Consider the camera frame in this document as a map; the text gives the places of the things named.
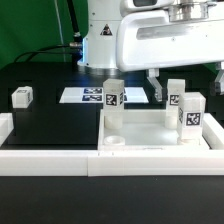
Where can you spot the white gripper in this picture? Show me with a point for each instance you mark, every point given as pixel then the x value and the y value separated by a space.
pixel 148 40

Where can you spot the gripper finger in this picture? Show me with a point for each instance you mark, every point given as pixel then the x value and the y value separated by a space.
pixel 219 80

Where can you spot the white square tabletop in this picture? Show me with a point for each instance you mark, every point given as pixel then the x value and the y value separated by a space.
pixel 142 130

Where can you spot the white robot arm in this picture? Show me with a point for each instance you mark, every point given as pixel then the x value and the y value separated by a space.
pixel 104 18

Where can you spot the white sheet with tags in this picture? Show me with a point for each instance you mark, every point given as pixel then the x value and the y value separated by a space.
pixel 95 95

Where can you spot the white U-shaped fence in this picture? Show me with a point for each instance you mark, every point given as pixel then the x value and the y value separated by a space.
pixel 120 163

